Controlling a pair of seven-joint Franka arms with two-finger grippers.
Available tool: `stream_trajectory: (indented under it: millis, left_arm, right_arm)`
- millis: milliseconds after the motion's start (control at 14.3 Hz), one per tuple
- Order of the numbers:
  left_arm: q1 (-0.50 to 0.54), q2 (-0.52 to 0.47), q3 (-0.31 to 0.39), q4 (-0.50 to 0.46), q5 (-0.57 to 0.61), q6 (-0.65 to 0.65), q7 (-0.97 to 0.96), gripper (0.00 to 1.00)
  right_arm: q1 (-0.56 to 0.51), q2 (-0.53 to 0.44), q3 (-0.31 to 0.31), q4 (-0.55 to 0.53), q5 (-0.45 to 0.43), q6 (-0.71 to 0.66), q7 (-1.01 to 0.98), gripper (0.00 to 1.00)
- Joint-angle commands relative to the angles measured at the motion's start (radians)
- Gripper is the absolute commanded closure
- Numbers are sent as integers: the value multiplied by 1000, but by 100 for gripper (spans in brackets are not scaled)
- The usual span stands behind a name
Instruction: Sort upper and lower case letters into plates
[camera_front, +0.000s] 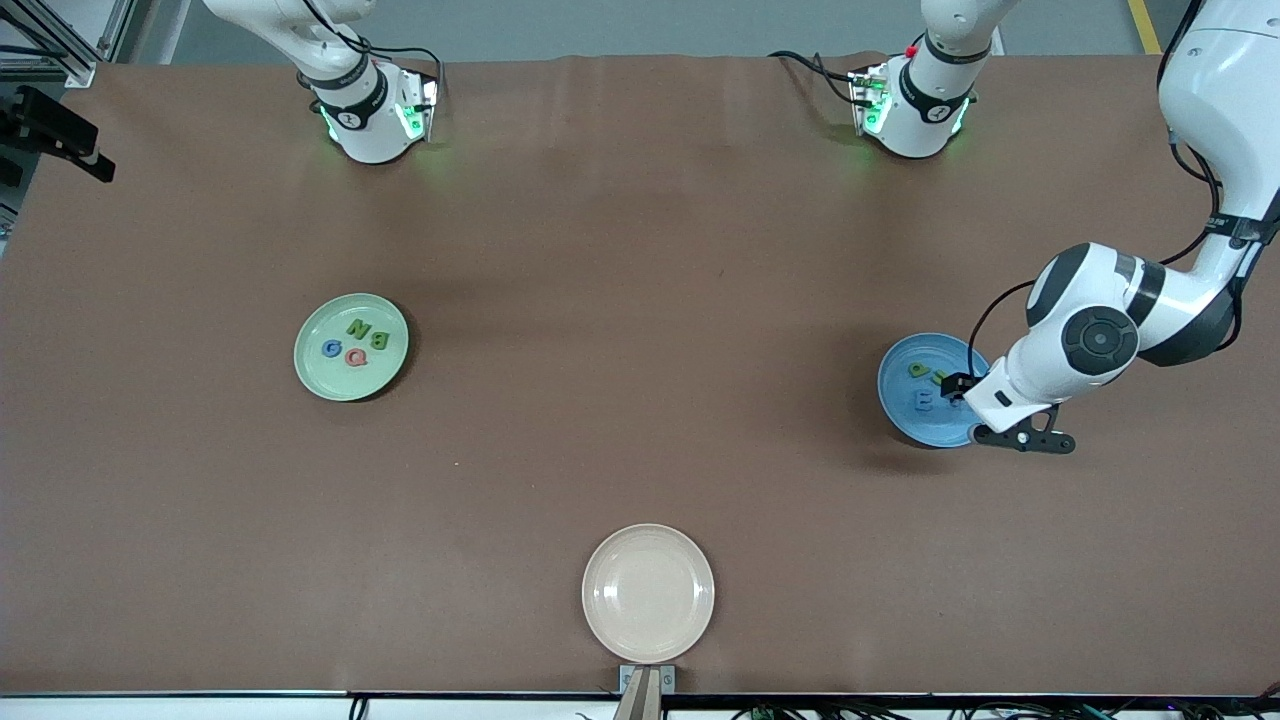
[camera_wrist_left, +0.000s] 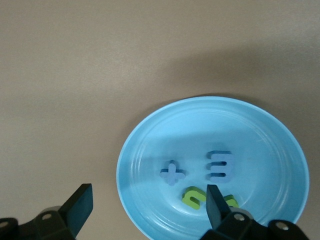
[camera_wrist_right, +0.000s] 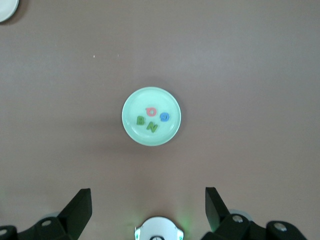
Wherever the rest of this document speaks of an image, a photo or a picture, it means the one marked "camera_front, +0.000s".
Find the blue plate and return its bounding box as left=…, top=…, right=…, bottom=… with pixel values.
left=877, top=332, right=993, bottom=449

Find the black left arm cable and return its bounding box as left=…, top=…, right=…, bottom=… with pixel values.
left=965, top=0, right=1251, bottom=379

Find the light green plate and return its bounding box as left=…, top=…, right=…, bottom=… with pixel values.
left=293, top=292, right=410, bottom=403

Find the brown table mat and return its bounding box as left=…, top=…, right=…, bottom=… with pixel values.
left=0, top=52, right=1280, bottom=696

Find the aluminium frame post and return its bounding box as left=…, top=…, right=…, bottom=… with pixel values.
left=0, top=0, right=109, bottom=91

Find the black base cable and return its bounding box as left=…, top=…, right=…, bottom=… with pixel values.
left=768, top=50, right=863, bottom=106
left=298, top=0, right=444, bottom=101

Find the beige plate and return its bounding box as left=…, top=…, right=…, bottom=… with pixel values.
left=581, top=523, right=716, bottom=665

